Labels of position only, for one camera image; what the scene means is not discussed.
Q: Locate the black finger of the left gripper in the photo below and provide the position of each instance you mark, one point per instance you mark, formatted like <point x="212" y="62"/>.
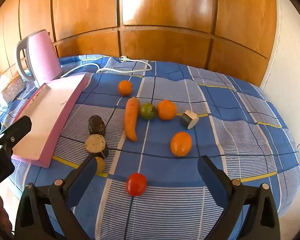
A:
<point x="14" y="133"/>

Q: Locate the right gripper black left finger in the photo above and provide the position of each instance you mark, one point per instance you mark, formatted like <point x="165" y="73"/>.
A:
<point x="44" y="212"/>

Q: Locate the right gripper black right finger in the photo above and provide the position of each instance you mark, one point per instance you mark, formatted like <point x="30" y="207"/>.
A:
<point x="261" y="221"/>

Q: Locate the dark cylinder with pale top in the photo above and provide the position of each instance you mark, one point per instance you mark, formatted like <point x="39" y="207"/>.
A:
<point x="97" y="146"/>

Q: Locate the dark brown round fruit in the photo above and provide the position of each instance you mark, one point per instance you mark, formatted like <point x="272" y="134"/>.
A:
<point x="96" y="125"/>

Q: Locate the small yellow-brown potato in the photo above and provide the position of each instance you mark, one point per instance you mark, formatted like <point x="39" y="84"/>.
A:
<point x="100" y="164"/>

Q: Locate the red tomato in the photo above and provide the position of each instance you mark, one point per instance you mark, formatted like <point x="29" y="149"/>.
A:
<point x="136" y="184"/>

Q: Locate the orange oval tomato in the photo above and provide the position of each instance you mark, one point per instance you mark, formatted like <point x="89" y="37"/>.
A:
<point x="181" y="144"/>

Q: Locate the orange carrot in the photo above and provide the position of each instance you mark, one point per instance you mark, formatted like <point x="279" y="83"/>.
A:
<point x="130" y="118"/>

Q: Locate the orange tangerine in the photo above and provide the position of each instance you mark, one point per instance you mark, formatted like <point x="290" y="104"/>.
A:
<point x="125" y="88"/>
<point x="166" y="110"/>

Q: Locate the white and dark block piece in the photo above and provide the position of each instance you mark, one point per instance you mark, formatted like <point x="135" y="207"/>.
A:
<point x="189" y="119"/>

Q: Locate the green tomato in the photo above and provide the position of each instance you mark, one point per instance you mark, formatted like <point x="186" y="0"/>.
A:
<point x="148" y="111"/>

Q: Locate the pink white shallow tray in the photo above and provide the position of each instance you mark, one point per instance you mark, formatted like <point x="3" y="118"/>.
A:
<point x="48" y="108"/>

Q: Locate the silver ornate tissue box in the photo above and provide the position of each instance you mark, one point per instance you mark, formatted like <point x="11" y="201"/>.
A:
<point x="9" y="93"/>

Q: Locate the pink electric kettle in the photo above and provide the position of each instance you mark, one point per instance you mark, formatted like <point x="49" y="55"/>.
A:
<point x="41" y="58"/>

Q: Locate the blue plaid tablecloth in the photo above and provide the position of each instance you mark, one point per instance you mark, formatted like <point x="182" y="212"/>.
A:
<point x="239" y="129"/>

